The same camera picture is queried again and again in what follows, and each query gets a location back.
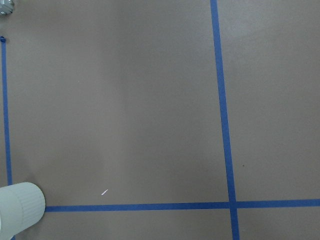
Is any white ribbed cup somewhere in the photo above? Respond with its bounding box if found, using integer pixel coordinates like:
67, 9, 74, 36
0, 182, 46, 240

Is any metal bolt at edge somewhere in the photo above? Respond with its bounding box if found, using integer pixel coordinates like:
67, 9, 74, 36
0, 0, 15, 16

